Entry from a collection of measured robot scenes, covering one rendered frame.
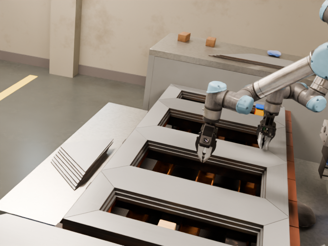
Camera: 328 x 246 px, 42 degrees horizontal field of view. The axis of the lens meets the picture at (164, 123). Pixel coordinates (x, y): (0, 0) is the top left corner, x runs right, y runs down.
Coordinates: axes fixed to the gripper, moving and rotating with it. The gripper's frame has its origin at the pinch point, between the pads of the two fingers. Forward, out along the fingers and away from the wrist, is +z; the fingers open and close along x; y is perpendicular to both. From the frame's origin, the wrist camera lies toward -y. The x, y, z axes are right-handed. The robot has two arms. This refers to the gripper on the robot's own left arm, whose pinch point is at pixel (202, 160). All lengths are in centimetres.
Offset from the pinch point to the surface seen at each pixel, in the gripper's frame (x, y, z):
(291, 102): -41, 99, -2
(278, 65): -28, 111, -21
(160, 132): 24.6, 20.5, 0.8
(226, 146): -8.5, 21.4, 0.8
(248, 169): -20.4, 8.4, 3.4
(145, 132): 31.1, 16.8, 0.8
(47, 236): 38, -69, 1
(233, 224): -17.6, -36.0, 3.3
